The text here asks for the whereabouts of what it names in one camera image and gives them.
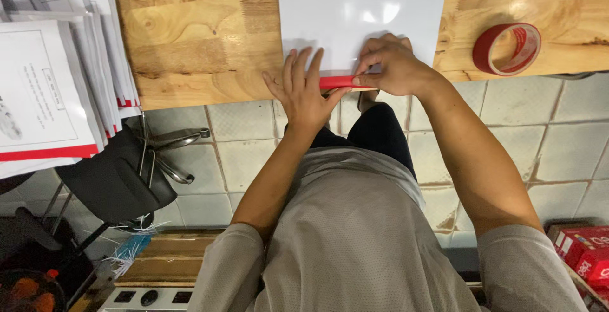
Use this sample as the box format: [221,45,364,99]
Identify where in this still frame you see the person's left hand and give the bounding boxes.
[262,47,353,135]

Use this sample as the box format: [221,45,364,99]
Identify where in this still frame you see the person's right hand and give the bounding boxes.
[352,33,446,98]

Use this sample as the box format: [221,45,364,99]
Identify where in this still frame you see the red tape strip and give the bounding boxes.
[318,75,377,90]

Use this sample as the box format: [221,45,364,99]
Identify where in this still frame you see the white glossy booklet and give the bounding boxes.
[277,0,450,78]

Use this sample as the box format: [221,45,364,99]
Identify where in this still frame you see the person's foot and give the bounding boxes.
[357,89,381,114]

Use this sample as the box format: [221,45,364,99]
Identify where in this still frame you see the person's black trousers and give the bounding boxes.
[285,102,418,182]

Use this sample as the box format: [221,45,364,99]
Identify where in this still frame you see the red adhesive tape roll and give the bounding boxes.
[472,22,542,77]

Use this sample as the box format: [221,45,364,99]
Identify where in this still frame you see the person's grey shirt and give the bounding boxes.
[187,147,589,312]

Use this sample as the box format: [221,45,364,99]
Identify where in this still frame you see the black office chair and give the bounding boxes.
[54,111,212,233]

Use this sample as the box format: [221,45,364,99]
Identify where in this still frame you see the wooden pallet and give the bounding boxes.
[113,229,225,288]

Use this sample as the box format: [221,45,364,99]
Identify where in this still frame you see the white shredded paper strips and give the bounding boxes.
[85,214,168,280]

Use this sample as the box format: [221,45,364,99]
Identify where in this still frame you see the white power strip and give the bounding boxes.
[97,287,197,312]

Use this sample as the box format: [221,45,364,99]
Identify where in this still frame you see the stack of red-spined white booklets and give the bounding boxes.
[0,0,143,180]

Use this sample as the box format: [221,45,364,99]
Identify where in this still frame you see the stack of red cartons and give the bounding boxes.
[546,224,609,305]

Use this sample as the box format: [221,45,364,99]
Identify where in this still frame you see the black bag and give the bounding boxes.
[0,206,94,298]

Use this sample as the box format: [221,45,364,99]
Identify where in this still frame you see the dark basket with orange items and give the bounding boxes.
[0,268,66,312]

